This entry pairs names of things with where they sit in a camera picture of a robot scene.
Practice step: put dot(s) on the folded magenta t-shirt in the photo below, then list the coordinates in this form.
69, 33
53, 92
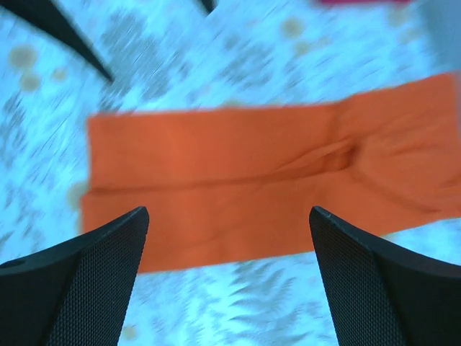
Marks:
344, 2

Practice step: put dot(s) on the orange t-shirt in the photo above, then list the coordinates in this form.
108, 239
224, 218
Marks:
231, 185

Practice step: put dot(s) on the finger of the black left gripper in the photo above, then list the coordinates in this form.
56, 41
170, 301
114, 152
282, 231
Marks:
208, 5
46, 16

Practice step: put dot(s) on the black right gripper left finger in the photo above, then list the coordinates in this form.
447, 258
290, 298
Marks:
75, 293

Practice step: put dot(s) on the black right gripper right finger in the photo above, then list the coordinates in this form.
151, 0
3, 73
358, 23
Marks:
381, 294

